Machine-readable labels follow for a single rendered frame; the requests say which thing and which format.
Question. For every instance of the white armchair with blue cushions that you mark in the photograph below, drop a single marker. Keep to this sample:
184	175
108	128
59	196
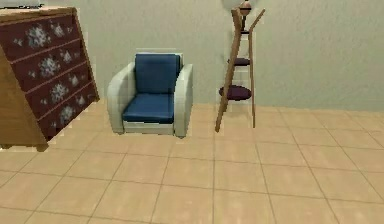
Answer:
151	96

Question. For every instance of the wooden dresser with dark drawers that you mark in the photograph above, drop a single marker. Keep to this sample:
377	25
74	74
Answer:
46	76

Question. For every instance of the wooden tripod floor lamp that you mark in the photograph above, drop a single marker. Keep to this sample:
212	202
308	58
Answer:
236	66

